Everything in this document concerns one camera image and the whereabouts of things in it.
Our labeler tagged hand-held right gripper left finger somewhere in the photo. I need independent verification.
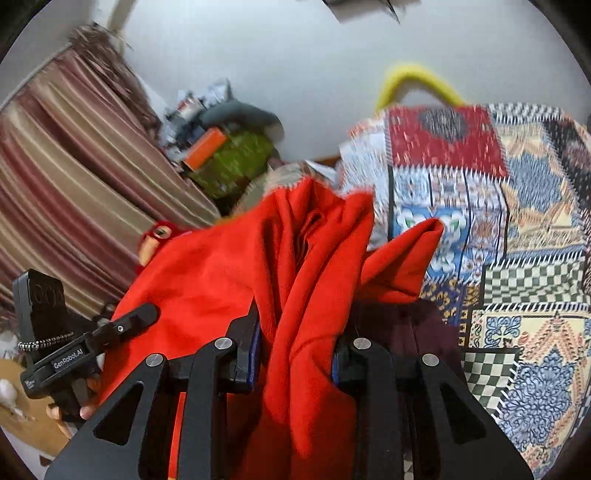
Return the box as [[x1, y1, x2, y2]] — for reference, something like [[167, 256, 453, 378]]
[[44, 300, 263, 480]]

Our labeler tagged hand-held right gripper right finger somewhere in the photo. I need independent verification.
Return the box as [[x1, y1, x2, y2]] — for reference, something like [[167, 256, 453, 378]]
[[331, 337, 535, 480]]

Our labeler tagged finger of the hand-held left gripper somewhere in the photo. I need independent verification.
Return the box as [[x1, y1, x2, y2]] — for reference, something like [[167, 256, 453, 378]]
[[88, 303, 160, 354]]

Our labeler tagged red garment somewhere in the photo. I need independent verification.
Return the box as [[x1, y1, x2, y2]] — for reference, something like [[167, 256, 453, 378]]
[[95, 178, 446, 480]]

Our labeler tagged person's left hand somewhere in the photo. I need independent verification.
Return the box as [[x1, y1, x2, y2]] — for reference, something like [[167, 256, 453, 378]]
[[47, 376, 101, 423]]

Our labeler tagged red plush toy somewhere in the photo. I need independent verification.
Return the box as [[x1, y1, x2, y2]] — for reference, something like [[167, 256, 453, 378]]
[[139, 220, 177, 269]]

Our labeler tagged brown cardboard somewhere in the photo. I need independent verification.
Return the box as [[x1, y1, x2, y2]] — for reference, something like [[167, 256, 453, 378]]
[[0, 360, 80, 446]]

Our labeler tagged striped curtain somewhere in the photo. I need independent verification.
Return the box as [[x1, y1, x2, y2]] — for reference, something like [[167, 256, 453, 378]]
[[0, 25, 222, 324]]

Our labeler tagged orange box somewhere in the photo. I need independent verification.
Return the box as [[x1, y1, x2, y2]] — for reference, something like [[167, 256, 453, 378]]
[[182, 128, 229, 169]]

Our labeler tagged grey plush toy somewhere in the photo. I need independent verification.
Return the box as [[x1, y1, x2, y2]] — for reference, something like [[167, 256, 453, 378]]
[[198, 99, 283, 139]]

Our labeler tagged patchwork patterned blanket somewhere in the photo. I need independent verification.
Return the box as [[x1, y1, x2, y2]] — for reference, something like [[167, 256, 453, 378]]
[[339, 102, 591, 480]]

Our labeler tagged braided cord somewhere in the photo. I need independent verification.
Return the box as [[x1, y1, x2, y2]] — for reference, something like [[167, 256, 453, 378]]
[[17, 336, 77, 354]]

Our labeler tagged yellow curved handle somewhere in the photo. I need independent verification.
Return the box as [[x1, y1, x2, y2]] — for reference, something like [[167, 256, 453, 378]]
[[376, 64, 468, 112]]

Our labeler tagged dark wall fixture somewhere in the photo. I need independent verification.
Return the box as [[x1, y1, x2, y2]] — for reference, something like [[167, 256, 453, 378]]
[[322, 0, 423, 24]]

